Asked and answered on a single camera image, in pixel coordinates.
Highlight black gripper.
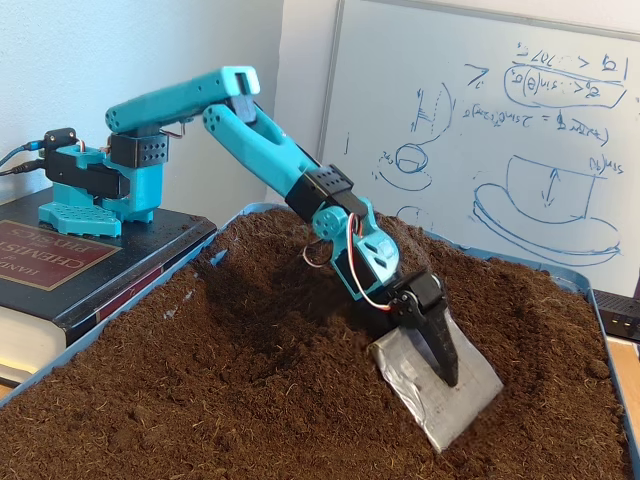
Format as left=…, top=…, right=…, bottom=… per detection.
left=368, top=269, right=504, bottom=454

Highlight brown soil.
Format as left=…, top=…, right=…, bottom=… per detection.
left=0, top=207, right=631, bottom=480

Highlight blue plastic tray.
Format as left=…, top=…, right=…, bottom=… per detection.
left=0, top=201, right=640, bottom=480

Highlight black perforated box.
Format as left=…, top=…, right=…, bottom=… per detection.
left=594, top=291, right=640, bottom=344

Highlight whiteboard with blue drawings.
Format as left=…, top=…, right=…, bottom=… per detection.
left=309, top=0, right=640, bottom=299

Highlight black chemistry physics handbook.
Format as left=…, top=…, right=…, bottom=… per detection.
left=0, top=187, right=219, bottom=389

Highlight black cable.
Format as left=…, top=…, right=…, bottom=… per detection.
left=0, top=159, right=49, bottom=177

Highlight blue cable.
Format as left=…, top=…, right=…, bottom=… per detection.
left=0, top=142, right=46, bottom=169

